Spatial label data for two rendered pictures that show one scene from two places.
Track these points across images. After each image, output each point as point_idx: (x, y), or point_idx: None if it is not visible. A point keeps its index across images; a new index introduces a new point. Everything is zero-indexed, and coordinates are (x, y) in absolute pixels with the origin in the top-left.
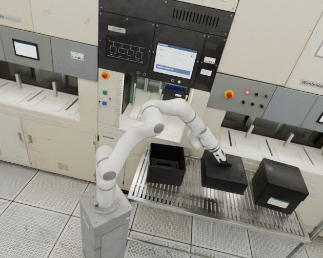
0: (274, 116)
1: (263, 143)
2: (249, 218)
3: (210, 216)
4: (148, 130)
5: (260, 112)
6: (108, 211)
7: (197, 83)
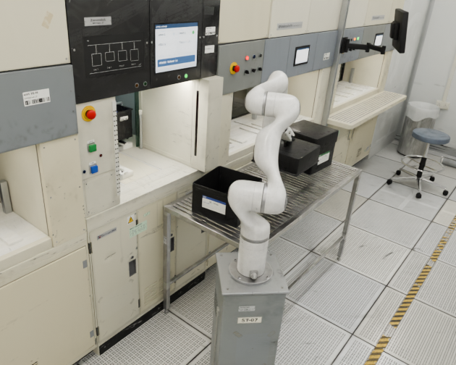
0: (268, 77)
1: (240, 125)
2: (325, 185)
3: (312, 205)
4: (296, 114)
5: (259, 77)
6: (271, 271)
7: (203, 69)
